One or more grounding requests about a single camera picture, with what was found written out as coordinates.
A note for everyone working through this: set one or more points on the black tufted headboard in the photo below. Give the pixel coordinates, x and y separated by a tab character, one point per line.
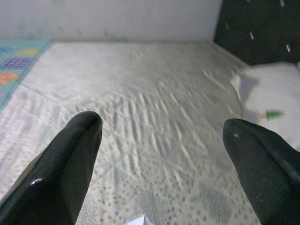
257	28

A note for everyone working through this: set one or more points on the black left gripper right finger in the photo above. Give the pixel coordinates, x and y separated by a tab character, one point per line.
264	175

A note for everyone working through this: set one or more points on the white quilted mattress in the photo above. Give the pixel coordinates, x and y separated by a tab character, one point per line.
140	93

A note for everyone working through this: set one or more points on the white pillow with green print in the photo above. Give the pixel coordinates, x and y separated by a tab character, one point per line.
269	89

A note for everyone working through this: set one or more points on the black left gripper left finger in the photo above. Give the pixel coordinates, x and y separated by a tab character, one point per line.
58	164

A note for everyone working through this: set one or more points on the teal blanket with colourful shapes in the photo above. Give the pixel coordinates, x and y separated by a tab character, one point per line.
14	63

